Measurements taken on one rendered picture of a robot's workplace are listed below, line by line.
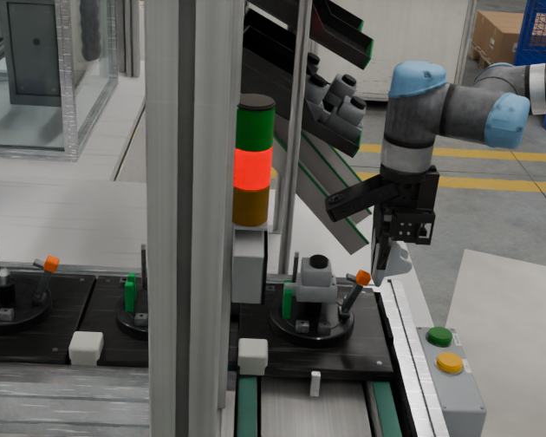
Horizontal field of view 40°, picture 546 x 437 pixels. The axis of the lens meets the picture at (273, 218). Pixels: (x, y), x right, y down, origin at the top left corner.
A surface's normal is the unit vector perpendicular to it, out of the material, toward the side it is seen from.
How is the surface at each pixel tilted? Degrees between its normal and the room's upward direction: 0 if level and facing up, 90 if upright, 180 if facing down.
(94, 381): 0
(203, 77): 90
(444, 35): 90
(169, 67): 90
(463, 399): 0
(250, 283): 90
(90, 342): 0
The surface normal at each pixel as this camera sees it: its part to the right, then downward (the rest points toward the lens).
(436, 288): 0.06, -0.89
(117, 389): 0.02, 0.46
